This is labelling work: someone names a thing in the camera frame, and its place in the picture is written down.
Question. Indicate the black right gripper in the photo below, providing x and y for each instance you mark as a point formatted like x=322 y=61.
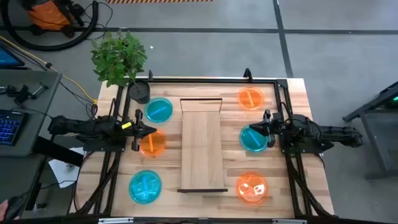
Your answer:
x=271 y=127

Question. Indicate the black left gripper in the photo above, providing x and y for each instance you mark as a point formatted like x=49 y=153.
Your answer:
x=136 y=133

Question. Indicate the blue translucent plate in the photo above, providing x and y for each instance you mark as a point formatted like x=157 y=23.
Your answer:
x=253 y=141
x=159 y=110
x=145 y=186

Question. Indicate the orange translucent plate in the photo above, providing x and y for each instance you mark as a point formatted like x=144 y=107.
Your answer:
x=154 y=145
x=251 y=98
x=252 y=188

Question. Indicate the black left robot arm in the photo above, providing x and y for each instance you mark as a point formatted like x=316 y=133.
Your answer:
x=90 y=127

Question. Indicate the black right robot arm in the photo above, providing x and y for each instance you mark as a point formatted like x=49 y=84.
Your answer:
x=323 y=133

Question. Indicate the black plant pot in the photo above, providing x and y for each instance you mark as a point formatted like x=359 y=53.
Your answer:
x=139 y=91

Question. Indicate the small black table clamp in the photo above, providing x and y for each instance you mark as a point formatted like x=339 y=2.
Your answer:
x=247 y=75
x=150 y=75

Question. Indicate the wooden tray board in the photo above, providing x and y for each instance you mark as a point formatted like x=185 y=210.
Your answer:
x=202 y=146

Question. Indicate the green leafy plant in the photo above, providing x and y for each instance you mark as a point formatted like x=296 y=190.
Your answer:
x=118 y=57

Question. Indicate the white paper sheet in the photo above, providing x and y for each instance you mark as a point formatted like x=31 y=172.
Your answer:
x=63 y=171

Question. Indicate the black flat bar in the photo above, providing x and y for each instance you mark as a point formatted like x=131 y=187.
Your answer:
x=56 y=151

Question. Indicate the grey desk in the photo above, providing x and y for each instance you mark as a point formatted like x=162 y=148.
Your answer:
x=34 y=124

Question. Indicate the black metal side table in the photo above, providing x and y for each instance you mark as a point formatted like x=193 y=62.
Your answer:
x=373 y=109

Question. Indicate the black clamp tool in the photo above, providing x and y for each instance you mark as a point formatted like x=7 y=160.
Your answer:
x=21 y=93

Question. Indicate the backlit black keyboard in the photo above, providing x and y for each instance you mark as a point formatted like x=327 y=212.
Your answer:
x=9 y=127

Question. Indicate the orange shop vacuum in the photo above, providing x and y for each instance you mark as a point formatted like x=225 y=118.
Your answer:
x=49 y=15

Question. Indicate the black handheld device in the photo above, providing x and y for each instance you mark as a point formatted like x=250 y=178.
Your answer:
x=15 y=205

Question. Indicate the computer monitor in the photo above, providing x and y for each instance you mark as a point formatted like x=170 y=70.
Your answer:
x=7 y=57

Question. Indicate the person's hand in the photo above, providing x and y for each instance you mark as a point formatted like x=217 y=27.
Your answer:
x=2 y=210

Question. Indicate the black aluminium table frame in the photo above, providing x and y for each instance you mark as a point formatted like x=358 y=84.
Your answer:
x=281 y=93

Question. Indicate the silver metal bracket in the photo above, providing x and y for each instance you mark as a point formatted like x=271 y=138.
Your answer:
x=289 y=221
x=115 y=221

